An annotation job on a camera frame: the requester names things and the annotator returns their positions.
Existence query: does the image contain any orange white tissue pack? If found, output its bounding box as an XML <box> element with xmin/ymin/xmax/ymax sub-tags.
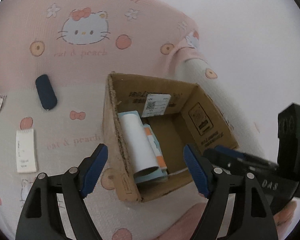
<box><xmin>143</xmin><ymin>124</ymin><xmax>167</xmax><ymax>171</ymax></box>

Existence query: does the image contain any brown cardboard box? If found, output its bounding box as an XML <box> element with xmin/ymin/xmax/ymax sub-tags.
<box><xmin>103</xmin><ymin>73</ymin><xmax>238</xmax><ymax>202</ymax></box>

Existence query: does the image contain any pink hello kitty blanket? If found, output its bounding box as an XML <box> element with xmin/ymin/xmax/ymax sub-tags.
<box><xmin>0</xmin><ymin>0</ymin><xmax>218</xmax><ymax>240</ymax></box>

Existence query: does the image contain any light blue box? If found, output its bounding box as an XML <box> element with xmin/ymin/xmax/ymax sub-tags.
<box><xmin>129</xmin><ymin>111</ymin><xmax>167</xmax><ymax>184</ymax></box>

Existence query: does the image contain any white cylinder roll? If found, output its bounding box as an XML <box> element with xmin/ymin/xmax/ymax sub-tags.
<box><xmin>119</xmin><ymin>112</ymin><xmax>159</xmax><ymax>178</ymax></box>

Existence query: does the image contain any person's right hand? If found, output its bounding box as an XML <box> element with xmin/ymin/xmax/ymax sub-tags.
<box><xmin>274</xmin><ymin>201</ymin><xmax>297</xmax><ymax>238</ymax></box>

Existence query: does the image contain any dark navy glasses case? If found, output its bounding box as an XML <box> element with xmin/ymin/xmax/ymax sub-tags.
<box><xmin>35</xmin><ymin>74</ymin><xmax>58</xmax><ymax>111</ymax></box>

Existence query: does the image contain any white spiral notepad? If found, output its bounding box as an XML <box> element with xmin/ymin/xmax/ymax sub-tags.
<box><xmin>15</xmin><ymin>129</ymin><xmax>37</xmax><ymax>173</ymax></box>

